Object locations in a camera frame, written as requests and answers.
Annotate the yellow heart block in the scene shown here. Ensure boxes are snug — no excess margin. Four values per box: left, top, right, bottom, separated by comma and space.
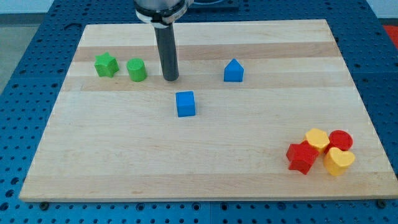
323, 147, 356, 176

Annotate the green cylinder block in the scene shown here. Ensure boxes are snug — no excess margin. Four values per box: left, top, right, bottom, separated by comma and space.
126, 58, 147, 82

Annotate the light wooden board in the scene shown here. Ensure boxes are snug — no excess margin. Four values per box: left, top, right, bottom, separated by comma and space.
19, 19, 397, 202

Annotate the blue cube block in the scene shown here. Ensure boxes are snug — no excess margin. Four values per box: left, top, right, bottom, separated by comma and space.
175, 91, 196, 118

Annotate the blue house-shaped triangle block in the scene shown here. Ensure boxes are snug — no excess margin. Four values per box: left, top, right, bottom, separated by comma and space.
223, 58, 244, 82

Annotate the red star block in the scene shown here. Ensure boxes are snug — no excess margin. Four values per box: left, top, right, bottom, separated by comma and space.
286, 144, 319, 175

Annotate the red cylinder block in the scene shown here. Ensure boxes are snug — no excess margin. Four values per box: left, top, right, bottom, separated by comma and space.
324, 130, 353, 154

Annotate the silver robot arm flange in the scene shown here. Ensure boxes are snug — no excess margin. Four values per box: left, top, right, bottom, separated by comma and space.
133, 0, 194, 27

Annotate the green star block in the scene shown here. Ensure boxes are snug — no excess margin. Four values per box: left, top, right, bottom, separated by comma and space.
95, 52, 119, 78

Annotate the yellow hexagon block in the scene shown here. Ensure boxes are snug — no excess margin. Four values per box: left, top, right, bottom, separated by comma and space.
304, 128, 330, 153

